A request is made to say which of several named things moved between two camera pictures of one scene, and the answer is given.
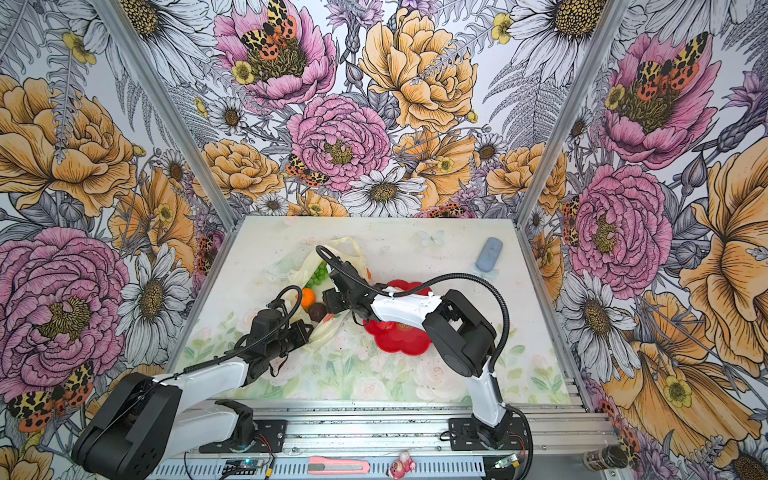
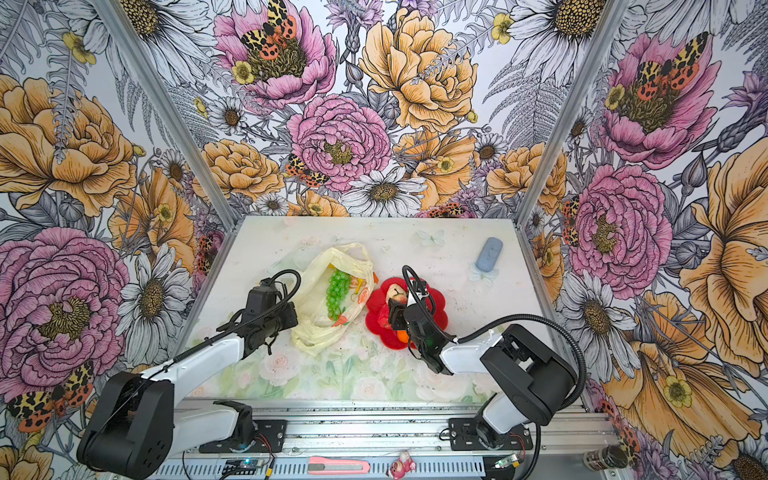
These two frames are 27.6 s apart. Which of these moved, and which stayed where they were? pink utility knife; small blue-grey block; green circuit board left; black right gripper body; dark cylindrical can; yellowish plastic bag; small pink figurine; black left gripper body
Moved: black left gripper body; black right gripper body; yellowish plastic bag
Stayed: pink utility knife; green circuit board left; small blue-grey block; small pink figurine; dark cylindrical can
